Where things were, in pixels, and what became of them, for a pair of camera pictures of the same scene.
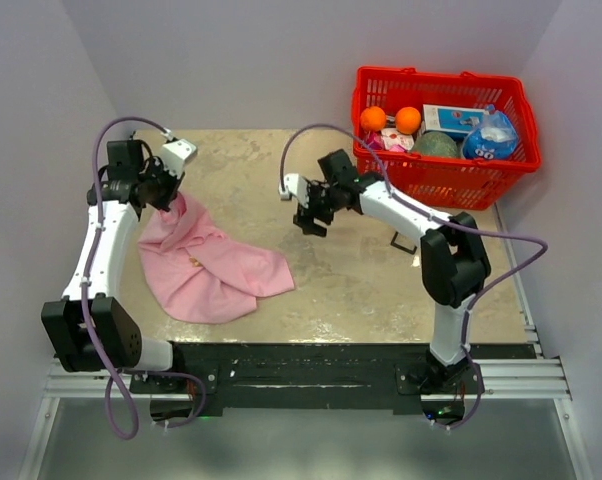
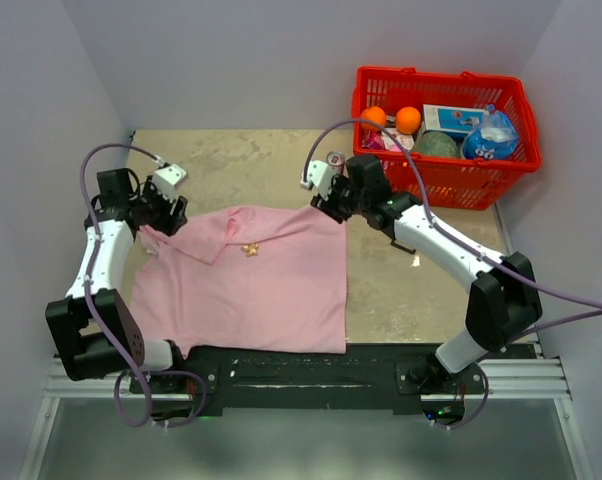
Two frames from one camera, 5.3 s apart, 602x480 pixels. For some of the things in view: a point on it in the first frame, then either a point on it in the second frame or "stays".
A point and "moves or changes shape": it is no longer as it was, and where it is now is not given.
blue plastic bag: x=495 y=137 stays
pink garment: x=202 y=275 moves or changes shape
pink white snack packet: x=388 y=139 stays
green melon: x=436 y=143 stays
